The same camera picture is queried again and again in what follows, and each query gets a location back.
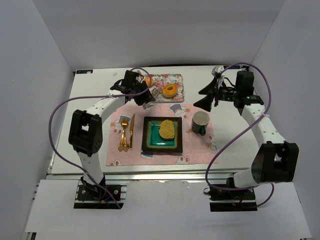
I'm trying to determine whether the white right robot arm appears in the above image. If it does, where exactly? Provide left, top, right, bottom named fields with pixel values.
left=194, top=68, right=299, bottom=191

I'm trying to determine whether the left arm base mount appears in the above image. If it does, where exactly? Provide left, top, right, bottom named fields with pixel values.
left=73, top=176, right=127, bottom=210

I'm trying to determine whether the pink bunny placemat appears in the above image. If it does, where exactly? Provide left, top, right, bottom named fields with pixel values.
left=106, top=104, right=217, bottom=166

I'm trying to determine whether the floral rectangular tray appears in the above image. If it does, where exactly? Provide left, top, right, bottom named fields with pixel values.
left=139, top=73, right=185, bottom=103

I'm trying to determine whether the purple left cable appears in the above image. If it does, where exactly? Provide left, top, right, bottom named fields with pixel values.
left=48, top=67, right=152, bottom=209

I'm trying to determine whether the aluminium table rail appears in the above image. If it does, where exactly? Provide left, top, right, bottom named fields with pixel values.
left=49, top=170, right=241, bottom=183

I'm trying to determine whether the green white mug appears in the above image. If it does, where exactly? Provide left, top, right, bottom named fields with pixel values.
left=191, top=111, right=210, bottom=136

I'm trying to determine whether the seeded bread slice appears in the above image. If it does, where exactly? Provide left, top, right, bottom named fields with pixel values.
left=159, top=119, right=175, bottom=140

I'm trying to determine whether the gold knife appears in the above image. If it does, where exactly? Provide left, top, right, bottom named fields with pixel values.
left=128, top=114, right=135, bottom=150

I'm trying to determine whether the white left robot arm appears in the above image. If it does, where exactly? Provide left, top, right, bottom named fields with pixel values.
left=68, top=68, right=155, bottom=200

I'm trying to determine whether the round bun rear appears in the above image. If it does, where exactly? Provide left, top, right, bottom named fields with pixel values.
left=142, top=76, right=154, bottom=88

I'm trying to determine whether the orange glazed donut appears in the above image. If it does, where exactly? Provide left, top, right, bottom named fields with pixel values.
left=162, top=83, right=178, bottom=98

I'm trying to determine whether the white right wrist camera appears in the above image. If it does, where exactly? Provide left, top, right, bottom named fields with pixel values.
left=211, top=65, right=224, bottom=79

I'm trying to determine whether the black teal square plate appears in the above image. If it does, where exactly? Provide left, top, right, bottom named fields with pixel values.
left=141, top=116, right=183, bottom=154

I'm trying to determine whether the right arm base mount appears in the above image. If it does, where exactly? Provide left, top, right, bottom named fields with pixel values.
left=203, top=173, right=258, bottom=212

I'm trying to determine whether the gold fork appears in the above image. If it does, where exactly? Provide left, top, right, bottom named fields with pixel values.
left=118, top=118, right=129, bottom=152

